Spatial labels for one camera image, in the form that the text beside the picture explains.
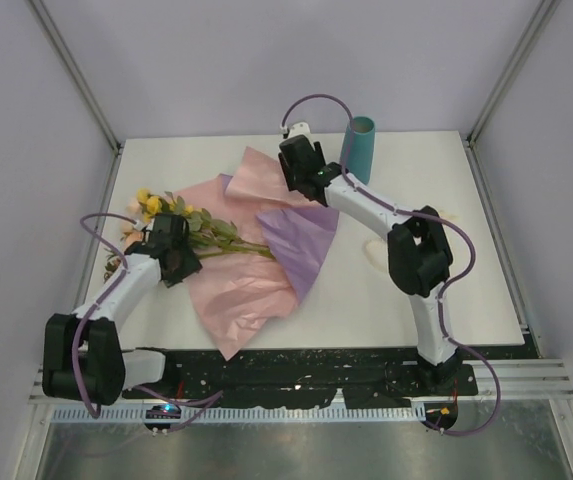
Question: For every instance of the cream printed ribbon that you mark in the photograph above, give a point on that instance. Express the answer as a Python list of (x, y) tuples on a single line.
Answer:
[(374, 249)]

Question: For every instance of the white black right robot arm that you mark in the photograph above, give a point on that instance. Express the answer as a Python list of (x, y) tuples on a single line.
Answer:
[(418, 252)]

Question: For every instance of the purple wrapping paper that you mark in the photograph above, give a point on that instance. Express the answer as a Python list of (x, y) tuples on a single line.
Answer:
[(271, 244)]

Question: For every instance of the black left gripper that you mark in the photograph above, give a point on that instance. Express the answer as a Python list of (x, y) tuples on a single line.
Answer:
[(191, 264)]

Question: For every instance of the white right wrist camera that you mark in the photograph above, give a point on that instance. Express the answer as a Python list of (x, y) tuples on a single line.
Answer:
[(296, 129)]

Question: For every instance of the teal ceramic vase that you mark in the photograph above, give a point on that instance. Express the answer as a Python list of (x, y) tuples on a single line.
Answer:
[(358, 147)]

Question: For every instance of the left aluminium frame post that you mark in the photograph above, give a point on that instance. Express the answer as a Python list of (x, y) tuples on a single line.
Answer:
[(58, 43)]

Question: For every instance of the aluminium frame post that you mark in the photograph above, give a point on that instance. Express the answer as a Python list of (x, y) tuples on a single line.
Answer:
[(525, 44), (58, 43)]

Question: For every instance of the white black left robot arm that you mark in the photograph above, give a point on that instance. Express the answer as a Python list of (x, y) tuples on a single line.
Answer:
[(83, 359)]

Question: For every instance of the right aluminium frame post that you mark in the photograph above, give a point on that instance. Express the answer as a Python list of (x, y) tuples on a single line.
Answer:
[(525, 44)]

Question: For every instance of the white slotted cable duct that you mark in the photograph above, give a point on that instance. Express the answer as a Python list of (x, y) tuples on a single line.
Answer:
[(161, 413)]

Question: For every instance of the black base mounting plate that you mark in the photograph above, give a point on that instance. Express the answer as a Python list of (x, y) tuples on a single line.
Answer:
[(308, 378)]

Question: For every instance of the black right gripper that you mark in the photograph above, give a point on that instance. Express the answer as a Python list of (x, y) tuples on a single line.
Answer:
[(288, 174)]

